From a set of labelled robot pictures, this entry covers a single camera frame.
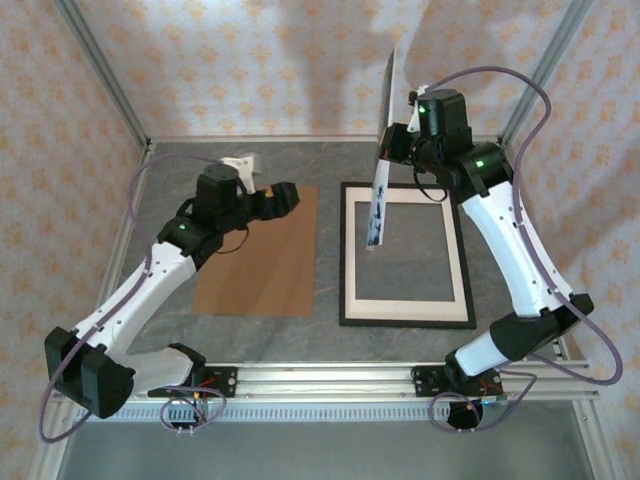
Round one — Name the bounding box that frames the grey slotted cable duct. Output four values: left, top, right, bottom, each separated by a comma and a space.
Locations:
107, 402, 501, 425

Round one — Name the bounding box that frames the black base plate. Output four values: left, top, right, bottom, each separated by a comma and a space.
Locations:
410, 364, 506, 400
199, 366, 239, 400

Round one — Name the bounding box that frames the white picture mat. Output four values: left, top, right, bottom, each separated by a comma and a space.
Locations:
344, 186, 470, 320

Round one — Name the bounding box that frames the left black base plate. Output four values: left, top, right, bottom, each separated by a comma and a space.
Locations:
199, 366, 239, 400

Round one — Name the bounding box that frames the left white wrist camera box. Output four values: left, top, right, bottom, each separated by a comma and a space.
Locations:
219, 155, 264, 194

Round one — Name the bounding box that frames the aluminium table edge rail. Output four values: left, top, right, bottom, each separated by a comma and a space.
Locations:
147, 133, 504, 146

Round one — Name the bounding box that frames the aluminium corner post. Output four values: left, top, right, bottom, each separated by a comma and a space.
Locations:
499, 0, 596, 149
52, 0, 153, 149

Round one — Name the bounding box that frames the black picture frame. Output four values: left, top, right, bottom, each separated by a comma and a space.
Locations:
338, 180, 477, 330

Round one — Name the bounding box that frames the brown backing board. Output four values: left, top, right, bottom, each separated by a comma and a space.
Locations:
191, 185, 320, 317

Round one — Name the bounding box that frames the aluminium frame leg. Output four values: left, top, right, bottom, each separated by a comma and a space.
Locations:
27, 399, 76, 480
572, 399, 619, 480

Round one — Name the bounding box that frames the long aluminium mounting rail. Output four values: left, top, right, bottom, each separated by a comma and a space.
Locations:
52, 358, 601, 404

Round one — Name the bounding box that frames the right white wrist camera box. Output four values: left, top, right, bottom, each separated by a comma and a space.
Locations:
406, 83, 430, 135

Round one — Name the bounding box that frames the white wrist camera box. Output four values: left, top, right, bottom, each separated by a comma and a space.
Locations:
219, 155, 264, 194
406, 83, 430, 135

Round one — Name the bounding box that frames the aluminium table side rail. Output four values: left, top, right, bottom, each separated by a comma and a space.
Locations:
79, 142, 155, 364
497, 142, 572, 362

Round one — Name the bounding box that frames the Great Wall photo print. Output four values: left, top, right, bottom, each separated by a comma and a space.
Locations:
366, 47, 402, 252

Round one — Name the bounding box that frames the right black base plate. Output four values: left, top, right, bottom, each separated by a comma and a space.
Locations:
410, 364, 506, 400

